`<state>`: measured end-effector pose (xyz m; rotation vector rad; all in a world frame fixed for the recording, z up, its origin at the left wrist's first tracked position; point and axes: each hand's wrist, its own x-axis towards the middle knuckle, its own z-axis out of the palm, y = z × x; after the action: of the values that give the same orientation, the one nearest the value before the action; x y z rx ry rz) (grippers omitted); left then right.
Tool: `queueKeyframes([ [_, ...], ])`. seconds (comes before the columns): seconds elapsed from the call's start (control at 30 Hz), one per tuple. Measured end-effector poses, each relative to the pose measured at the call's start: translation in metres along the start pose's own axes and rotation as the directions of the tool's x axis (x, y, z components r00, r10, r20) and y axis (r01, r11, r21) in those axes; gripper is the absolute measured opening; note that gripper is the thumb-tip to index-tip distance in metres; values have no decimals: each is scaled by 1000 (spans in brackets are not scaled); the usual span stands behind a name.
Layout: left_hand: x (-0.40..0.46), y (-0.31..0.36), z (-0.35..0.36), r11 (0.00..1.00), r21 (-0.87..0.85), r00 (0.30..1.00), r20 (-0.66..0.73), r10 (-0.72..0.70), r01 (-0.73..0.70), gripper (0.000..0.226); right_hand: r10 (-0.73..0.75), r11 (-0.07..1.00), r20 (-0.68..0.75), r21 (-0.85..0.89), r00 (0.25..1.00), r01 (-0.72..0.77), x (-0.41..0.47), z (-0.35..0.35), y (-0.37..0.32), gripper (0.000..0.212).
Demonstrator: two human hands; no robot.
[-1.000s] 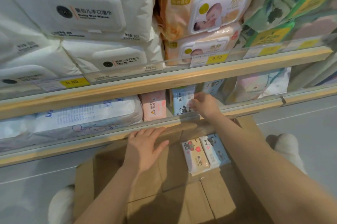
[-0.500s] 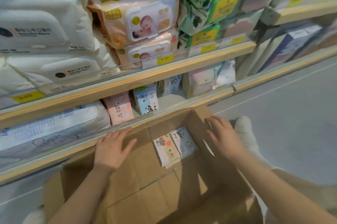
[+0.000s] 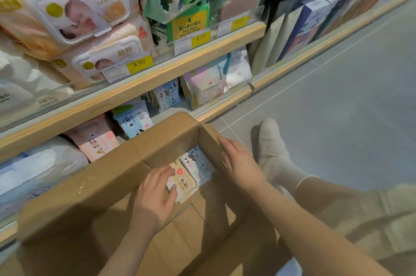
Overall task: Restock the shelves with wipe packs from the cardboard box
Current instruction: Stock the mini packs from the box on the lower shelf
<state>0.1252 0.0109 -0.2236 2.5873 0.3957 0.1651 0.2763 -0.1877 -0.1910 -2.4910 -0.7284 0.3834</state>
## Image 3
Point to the person's left hand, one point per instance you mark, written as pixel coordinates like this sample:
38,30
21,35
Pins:
152,201

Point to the person's right hand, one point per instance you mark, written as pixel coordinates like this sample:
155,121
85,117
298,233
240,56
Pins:
243,165

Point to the cream elephant print wipes pack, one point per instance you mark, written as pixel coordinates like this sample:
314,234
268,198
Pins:
182,181

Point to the blue panda print wipes pack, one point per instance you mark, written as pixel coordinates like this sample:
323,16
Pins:
133,120
198,163

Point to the brown cardboard box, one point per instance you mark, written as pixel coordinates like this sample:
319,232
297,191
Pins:
97,181

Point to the pink small wipes packet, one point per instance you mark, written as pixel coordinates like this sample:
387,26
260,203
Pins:
94,139

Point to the wooden store shelving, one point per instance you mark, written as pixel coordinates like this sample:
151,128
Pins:
162,71

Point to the white wet wipes packet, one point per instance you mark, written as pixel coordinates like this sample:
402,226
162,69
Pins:
19,74

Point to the person's right forearm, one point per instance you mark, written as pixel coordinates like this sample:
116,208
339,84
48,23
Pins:
308,233

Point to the person's left forearm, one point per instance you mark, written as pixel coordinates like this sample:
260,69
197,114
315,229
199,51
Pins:
130,249

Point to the person's right leg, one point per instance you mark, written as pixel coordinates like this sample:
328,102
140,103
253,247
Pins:
325,188

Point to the white shoe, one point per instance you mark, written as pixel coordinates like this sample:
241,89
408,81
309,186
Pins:
269,142

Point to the white sock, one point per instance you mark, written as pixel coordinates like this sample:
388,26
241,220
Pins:
286,175

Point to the white pack with blue print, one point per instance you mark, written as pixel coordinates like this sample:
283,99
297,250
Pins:
32,168

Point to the yellow price tag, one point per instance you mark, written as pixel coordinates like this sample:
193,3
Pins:
201,38
239,22
139,64

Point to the beige shorts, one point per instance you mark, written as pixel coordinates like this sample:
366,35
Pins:
373,220

